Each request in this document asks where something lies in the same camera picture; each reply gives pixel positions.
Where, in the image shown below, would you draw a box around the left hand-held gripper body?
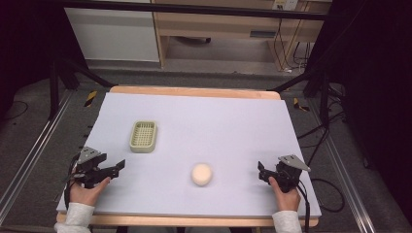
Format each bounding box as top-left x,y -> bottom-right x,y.
72,146 -> 111,189

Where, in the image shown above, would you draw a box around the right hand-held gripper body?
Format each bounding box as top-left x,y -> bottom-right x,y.
274,154 -> 312,194

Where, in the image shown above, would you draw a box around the person's right hand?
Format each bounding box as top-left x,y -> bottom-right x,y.
267,176 -> 302,213

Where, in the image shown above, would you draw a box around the person's left hand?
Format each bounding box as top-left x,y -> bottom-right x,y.
69,176 -> 112,208

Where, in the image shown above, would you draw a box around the green slotted soap dish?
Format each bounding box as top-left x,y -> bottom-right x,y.
128,119 -> 158,154

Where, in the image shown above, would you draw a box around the round cream soap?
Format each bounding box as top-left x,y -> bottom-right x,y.
189,162 -> 214,187

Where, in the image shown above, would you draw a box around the yellow black floor tape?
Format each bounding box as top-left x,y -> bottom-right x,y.
292,97 -> 310,113
84,89 -> 98,108

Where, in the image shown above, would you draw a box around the white foam table mat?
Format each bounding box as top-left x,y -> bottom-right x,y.
55,91 -> 323,218

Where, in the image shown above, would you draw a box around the wooden table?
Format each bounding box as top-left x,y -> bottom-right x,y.
55,84 -> 321,228

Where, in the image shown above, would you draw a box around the white cabinet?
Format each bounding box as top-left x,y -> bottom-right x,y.
63,6 -> 160,63

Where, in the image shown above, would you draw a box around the wooden desk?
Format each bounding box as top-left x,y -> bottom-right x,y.
151,0 -> 332,72

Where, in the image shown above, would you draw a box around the left hand-held gripper black cable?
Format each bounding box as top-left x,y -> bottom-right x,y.
63,152 -> 82,211

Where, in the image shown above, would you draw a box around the hand-held gripper black cable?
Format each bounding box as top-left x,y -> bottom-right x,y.
294,178 -> 312,233
63,152 -> 82,211

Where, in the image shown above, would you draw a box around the right hand-held gripper black cable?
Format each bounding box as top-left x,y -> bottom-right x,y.
294,178 -> 312,233

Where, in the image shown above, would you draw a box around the black floor cable loop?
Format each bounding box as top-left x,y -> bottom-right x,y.
310,178 -> 346,214

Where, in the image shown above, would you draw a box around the metal floor rail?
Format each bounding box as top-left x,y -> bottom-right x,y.
307,96 -> 381,233
0,90 -> 74,224

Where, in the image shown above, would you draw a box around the bundle of hanging cables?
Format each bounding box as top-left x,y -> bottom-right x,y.
272,17 -> 313,74

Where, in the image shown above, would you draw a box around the black metal frame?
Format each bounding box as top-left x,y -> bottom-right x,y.
48,0 -> 334,121

